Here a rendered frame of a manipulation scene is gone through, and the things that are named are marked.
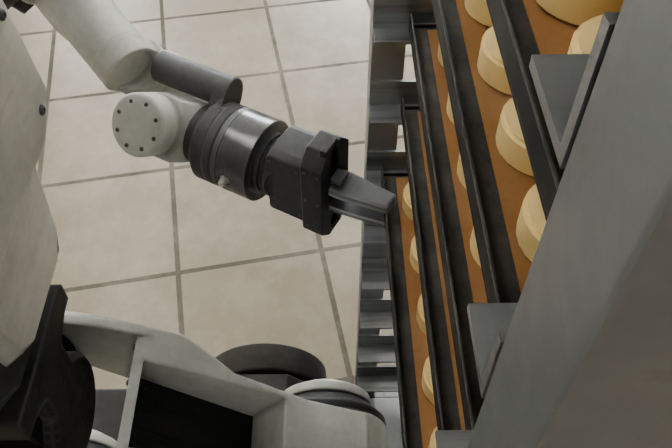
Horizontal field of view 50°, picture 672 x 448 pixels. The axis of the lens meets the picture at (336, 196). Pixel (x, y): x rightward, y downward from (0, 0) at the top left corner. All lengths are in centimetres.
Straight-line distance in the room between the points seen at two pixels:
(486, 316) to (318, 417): 59
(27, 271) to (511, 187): 33
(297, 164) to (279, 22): 145
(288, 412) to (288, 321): 66
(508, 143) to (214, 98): 43
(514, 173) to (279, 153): 35
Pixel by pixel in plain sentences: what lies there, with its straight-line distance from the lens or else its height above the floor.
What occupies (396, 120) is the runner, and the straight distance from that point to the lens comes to 66.
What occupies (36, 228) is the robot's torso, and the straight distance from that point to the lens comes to 55.
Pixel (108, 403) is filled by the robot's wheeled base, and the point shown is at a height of 17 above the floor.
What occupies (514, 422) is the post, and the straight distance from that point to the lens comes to 17.
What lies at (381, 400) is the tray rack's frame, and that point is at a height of 15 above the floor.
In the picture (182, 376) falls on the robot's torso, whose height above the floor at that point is 57.
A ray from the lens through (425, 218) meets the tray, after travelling 58.
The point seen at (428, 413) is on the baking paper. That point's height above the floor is 68.
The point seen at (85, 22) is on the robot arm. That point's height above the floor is 76.
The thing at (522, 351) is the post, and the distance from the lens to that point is 16.
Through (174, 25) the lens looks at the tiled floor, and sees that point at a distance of 214.
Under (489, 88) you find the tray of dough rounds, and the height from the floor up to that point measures 95.
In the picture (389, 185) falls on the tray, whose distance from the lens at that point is 72.
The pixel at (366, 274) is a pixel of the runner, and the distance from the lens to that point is 88.
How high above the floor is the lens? 122
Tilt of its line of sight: 49 degrees down
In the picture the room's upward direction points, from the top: straight up
